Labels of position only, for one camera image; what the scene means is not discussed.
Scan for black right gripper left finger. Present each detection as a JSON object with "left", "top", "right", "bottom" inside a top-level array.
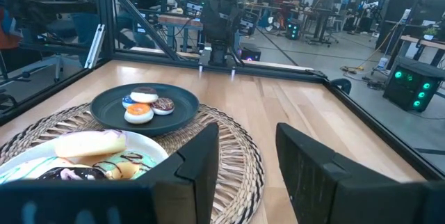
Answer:
[{"left": 0, "top": 122, "right": 220, "bottom": 224}]

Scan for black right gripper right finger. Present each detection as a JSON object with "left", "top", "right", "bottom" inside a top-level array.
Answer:
[{"left": 276, "top": 123, "right": 445, "bottom": 224}]

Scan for green donut chocolate drizzle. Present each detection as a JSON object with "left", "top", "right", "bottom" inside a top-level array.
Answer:
[{"left": 100, "top": 151, "right": 158, "bottom": 180}]

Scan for brown glazed sprinkled donut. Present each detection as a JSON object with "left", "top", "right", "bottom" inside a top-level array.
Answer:
[{"left": 150, "top": 97, "right": 176, "bottom": 116}]

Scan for orange glazed donut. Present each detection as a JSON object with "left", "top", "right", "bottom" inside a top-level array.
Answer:
[{"left": 124, "top": 103, "right": 154, "bottom": 125}]

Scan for blue glazed donut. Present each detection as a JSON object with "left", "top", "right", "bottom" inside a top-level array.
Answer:
[{"left": 121, "top": 94, "right": 137, "bottom": 109}]

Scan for purple glazed pale donut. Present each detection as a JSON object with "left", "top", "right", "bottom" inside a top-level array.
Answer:
[{"left": 54, "top": 129, "right": 128, "bottom": 159}]

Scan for chocolate glazed donut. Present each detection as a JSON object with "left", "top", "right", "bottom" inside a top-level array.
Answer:
[{"left": 36, "top": 167, "right": 108, "bottom": 182}]

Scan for white donut green stripes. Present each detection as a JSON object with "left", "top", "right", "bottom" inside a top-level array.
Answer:
[{"left": 0, "top": 157, "right": 74, "bottom": 185}]

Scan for round woven straw placemat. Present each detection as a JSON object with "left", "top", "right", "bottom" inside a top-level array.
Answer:
[{"left": 0, "top": 102, "right": 265, "bottom": 224}]

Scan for wooden top workbench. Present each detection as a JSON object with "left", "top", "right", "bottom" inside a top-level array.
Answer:
[{"left": 158, "top": 14, "right": 204, "bottom": 53}]

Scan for white round plate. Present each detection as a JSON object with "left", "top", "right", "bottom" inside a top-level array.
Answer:
[{"left": 0, "top": 129, "right": 170, "bottom": 185}]

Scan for black computer purple light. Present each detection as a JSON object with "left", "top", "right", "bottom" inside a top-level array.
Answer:
[{"left": 239, "top": 45, "right": 261, "bottom": 62}]

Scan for small computer green lights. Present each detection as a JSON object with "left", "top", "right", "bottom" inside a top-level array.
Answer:
[{"left": 285, "top": 20, "right": 302, "bottom": 40}]

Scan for dark grey round plate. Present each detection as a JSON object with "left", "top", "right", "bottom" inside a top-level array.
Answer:
[{"left": 90, "top": 83, "right": 200, "bottom": 137}]

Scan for black computer green fans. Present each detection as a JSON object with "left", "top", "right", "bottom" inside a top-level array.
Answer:
[{"left": 382, "top": 56, "right": 444, "bottom": 113}]

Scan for wooden top desk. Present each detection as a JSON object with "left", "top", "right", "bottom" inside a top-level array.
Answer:
[{"left": 399, "top": 35, "right": 445, "bottom": 67}]

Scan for small plant white pot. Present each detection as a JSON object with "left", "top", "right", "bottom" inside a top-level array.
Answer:
[{"left": 422, "top": 26, "right": 439, "bottom": 41}]

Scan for black aluminium rig frame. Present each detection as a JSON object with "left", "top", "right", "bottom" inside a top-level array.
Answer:
[{"left": 0, "top": 0, "right": 445, "bottom": 183}]

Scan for white aluminium bracket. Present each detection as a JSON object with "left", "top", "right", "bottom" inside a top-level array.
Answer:
[{"left": 85, "top": 24, "right": 105, "bottom": 70}]

